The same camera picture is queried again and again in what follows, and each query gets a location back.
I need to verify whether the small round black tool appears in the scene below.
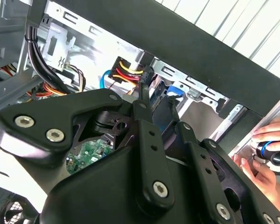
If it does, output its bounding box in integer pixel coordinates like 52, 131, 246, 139
253, 140, 280, 167

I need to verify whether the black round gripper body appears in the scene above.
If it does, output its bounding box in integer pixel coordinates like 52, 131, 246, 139
39, 147, 217, 224

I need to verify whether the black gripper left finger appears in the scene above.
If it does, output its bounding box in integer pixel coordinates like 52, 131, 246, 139
0, 83, 175, 211

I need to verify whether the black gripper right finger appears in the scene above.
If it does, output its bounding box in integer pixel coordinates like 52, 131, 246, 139
168, 97, 280, 224

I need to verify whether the hard disk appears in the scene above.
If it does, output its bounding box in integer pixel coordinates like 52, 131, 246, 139
150, 79, 185, 131

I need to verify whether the power wire with black connectors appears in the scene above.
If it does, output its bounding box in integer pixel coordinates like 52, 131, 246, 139
108, 56, 154, 86

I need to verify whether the person's left hand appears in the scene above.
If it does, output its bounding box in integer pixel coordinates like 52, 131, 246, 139
232, 154, 280, 217

